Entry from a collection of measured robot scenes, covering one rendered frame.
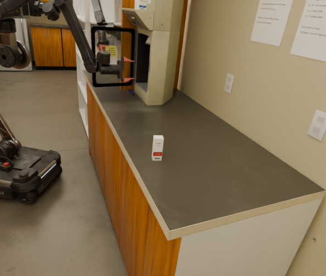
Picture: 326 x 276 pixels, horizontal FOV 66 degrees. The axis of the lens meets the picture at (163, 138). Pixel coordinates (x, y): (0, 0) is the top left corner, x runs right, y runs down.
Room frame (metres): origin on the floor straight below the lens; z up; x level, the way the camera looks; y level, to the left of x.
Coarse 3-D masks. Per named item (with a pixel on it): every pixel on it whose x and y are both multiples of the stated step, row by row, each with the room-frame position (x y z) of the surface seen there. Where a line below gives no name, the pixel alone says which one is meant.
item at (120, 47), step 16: (96, 32) 1.74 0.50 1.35; (112, 32) 1.80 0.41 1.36; (128, 32) 1.86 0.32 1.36; (96, 48) 1.74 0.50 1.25; (112, 48) 1.80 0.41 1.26; (128, 48) 1.86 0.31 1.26; (112, 64) 1.80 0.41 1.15; (128, 64) 1.86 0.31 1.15; (96, 80) 1.73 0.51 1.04; (112, 80) 1.80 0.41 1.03; (128, 80) 1.86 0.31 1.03
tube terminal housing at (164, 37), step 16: (160, 0) 1.63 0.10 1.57; (176, 0) 1.71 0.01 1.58; (160, 16) 1.63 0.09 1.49; (176, 16) 1.74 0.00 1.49; (144, 32) 1.75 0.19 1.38; (160, 32) 1.63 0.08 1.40; (176, 32) 1.77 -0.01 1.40; (160, 48) 1.64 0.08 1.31; (176, 48) 1.81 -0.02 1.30; (160, 64) 1.64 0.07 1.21; (160, 80) 1.65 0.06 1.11; (144, 96) 1.67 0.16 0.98; (160, 96) 1.65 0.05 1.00
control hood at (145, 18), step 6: (126, 12) 1.77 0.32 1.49; (132, 12) 1.63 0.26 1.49; (138, 12) 1.57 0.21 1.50; (144, 12) 1.59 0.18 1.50; (150, 12) 1.60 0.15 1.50; (138, 18) 1.61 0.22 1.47; (144, 18) 1.59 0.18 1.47; (150, 18) 1.60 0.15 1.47; (144, 24) 1.59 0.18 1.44; (150, 24) 1.60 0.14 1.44
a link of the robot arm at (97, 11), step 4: (92, 0) 1.99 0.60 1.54; (96, 0) 1.99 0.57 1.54; (92, 4) 1.97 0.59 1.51; (96, 4) 1.97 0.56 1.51; (100, 4) 1.99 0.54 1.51; (96, 8) 1.95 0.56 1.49; (100, 8) 1.95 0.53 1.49; (96, 12) 1.92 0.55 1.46; (100, 12) 1.92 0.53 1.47; (96, 16) 1.90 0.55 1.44; (96, 20) 1.89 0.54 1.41; (104, 20) 1.92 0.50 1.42
